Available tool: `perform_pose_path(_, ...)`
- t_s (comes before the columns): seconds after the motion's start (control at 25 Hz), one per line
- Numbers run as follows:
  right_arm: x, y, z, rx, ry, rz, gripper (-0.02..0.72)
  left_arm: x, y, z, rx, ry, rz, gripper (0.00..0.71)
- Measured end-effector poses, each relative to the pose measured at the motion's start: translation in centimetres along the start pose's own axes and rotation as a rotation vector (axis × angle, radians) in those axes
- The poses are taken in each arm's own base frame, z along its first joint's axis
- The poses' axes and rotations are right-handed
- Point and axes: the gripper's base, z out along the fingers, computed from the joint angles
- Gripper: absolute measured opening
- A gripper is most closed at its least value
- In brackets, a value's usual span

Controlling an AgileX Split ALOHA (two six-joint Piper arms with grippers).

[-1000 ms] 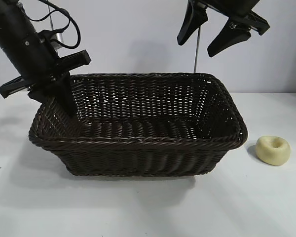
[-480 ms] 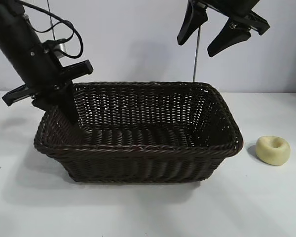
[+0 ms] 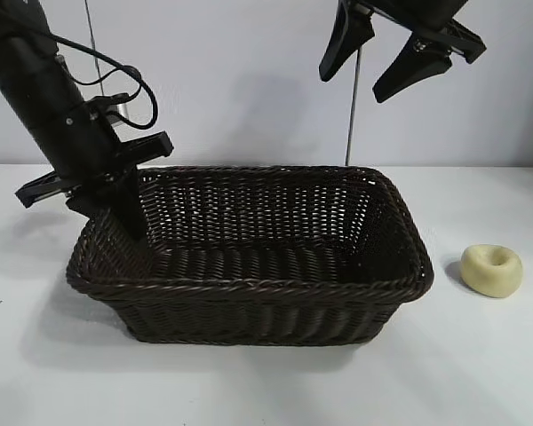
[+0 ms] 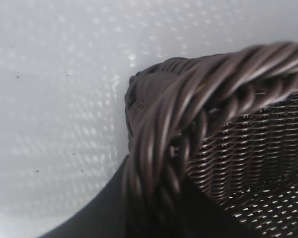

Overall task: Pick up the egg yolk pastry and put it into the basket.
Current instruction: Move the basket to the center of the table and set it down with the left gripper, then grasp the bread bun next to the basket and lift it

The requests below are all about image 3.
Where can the dark brown wicker basket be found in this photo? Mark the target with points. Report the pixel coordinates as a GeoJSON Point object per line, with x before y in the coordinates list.
{"type": "Point", "coordinates": [248, 306]}

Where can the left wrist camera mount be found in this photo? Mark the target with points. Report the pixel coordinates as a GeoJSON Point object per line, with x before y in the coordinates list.
{"type": "Point", "coordinates": [113, 111]}

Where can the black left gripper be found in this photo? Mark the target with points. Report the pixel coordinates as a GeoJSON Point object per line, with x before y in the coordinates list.
{"type": "Point", "coordinates": [84, 151]}

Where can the pale yellow egg yolk pastry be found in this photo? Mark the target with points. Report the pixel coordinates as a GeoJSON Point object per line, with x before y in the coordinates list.
{"type": "Point", "coordinates": [479, 270]}

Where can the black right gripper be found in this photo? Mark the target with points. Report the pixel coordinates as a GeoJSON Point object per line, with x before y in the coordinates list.
{"type": "Point", "coordinates": [431, 20]}

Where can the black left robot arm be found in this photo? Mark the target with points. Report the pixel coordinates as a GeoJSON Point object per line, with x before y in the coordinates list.
{"type": "Point", "coordinates": [22, 66]}

